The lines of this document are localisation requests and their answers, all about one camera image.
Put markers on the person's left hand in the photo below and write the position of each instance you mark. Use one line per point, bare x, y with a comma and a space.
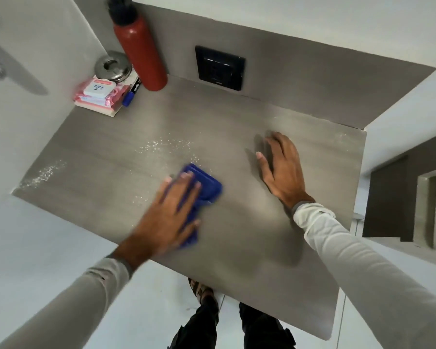
160, 225

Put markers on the person's right hand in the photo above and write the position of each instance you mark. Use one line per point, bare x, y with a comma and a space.
285, 170

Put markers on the person's left middle finger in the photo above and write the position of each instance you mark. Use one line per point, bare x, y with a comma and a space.
183, 185

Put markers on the person's right thumb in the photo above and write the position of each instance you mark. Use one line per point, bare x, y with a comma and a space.
263, 167

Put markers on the person's left thumb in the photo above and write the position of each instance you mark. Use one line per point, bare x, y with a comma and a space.
193, 227

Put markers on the blue cleaning cloth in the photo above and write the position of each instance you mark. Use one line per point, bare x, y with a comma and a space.
207, 185

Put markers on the person's left forearm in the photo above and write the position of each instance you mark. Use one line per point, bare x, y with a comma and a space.
72, 305

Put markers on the person's right forearm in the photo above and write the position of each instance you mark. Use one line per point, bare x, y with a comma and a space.
370, 279

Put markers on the spilled white powder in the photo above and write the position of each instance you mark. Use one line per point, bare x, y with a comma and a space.
167, 145

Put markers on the brown sandal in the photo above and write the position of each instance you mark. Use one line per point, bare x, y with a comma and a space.
200, 290

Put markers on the person's left leg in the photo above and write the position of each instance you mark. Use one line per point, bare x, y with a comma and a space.
200, 327

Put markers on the person's leg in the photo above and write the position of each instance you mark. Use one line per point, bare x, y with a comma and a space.
265, 328
200, 327

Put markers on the marker pen with blue cap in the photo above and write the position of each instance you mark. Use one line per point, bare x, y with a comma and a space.
132, 91

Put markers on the pink wet wipes packet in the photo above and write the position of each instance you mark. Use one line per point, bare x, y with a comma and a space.
98, 99

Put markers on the person's right leg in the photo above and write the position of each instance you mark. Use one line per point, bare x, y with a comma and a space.
265, 328

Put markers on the dark brown cabinet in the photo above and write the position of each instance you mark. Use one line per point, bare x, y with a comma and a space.
388, 192

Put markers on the round steel container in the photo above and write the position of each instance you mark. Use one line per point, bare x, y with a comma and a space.
113, 67

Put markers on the red water bottle black cap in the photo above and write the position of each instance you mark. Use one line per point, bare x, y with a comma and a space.
140, 50

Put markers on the black wall socket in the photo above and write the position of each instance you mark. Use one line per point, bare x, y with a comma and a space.
220, 68

